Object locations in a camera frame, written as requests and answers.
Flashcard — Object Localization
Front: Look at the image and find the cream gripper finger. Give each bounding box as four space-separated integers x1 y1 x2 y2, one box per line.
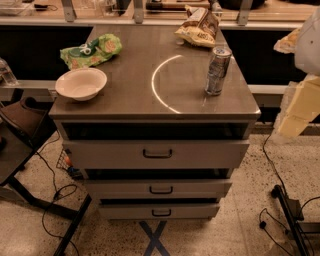
276 75 320 138
273 28 300 54

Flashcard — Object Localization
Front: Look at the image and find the redbull can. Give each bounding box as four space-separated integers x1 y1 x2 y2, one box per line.
205 46 232 96

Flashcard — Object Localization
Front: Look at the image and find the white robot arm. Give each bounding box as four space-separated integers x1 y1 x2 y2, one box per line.
274 7 320 138

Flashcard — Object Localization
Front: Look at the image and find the brown yellow chip bag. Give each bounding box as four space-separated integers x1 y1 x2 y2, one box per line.
174 5 220 48

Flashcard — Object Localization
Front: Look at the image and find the green rice chip bag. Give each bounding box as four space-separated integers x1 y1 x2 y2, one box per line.
60 34 122 70

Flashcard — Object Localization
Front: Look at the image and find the black stand right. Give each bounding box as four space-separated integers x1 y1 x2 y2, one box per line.
271 185 320 256

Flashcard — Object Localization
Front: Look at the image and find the grey drawer cabinet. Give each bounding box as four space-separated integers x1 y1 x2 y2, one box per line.
50 25 260 210

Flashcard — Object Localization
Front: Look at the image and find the top grey drawer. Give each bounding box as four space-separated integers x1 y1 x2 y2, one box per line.
63 140 249 169

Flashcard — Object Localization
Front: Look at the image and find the grey drawer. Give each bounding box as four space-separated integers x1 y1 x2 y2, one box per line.
63 140 249 169
99 203 220 220
85 179 231 199

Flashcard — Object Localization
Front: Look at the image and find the blue tape cross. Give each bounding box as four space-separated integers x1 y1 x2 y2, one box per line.
139 221 171 256

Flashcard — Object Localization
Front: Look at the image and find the white bowl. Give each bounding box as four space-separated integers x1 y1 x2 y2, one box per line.
55 68 107 101

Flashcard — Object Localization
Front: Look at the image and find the bottom grey drawer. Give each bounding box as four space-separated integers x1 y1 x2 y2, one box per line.
99 203 220 220

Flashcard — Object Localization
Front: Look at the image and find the middle grey drawer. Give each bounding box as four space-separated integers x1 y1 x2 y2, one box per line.
85 179 231 199

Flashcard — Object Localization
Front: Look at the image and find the dark side table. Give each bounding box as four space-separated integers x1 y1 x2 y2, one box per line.
0 97 91 256

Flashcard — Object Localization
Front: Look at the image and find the clear plastic bottle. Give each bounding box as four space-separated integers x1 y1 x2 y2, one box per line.
0 58 19 86

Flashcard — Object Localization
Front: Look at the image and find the black cable right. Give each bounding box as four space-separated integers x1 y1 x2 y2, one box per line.
261 132 288 194

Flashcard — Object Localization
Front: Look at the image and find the wire mesh basket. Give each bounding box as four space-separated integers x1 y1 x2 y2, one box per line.
56 150 83 179

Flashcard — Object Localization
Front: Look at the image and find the black floor cable left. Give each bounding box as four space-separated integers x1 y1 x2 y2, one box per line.
34 131 81 256

